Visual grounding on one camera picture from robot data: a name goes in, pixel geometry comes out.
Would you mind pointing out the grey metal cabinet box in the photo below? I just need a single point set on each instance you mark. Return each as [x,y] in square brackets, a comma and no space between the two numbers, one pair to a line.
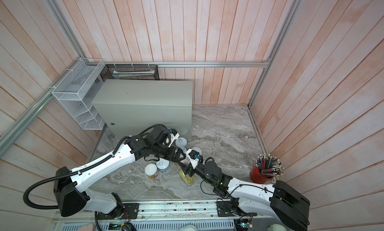
[130,106]

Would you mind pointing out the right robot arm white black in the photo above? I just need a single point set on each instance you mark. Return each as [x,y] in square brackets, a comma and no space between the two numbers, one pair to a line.
[278,200]

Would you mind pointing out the gold rectangular sardine tin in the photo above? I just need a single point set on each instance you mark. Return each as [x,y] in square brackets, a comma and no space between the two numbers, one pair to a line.
[186,178]

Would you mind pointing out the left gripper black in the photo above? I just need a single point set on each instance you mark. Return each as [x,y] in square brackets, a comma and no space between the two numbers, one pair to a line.
[176,158]

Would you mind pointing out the amber jar white lid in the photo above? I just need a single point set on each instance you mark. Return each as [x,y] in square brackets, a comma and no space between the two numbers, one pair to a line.
[151,171]

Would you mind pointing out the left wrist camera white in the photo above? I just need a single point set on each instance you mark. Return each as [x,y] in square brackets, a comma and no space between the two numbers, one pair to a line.
[171,137]

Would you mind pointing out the orange labelled can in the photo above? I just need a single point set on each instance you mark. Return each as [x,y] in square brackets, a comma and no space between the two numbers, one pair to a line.
[197,149]

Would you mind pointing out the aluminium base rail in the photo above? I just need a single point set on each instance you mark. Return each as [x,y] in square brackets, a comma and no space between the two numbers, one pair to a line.
[177,210]

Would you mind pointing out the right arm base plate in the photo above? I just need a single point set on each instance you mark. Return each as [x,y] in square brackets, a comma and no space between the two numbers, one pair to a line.
[228,209]

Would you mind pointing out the teal labelled can near cabinet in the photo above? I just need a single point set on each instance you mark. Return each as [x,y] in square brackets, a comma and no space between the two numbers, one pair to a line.
[181,142]

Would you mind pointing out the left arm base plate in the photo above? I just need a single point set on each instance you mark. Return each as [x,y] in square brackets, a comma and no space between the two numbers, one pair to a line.
[128,211]

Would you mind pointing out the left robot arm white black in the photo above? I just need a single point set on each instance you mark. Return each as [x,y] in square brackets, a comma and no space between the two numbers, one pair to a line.
[72,187]

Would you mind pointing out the red pencil holder cup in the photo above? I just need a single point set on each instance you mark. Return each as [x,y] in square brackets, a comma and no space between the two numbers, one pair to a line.
[266,168]

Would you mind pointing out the black wire mesh basket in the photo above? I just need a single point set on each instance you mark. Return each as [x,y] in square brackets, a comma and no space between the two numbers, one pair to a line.
[130,72]

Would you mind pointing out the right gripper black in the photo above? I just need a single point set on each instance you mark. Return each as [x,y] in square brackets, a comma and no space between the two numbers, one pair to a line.
[187,169]

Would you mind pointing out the white wire mesh shelf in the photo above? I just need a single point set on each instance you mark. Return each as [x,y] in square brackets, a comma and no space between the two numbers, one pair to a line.
[76,90]

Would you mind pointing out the blue labelled can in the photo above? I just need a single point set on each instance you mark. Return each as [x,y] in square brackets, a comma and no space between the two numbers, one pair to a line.
[163,165]

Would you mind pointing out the pink can front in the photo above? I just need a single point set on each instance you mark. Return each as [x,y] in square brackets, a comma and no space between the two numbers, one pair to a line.
[185,161]

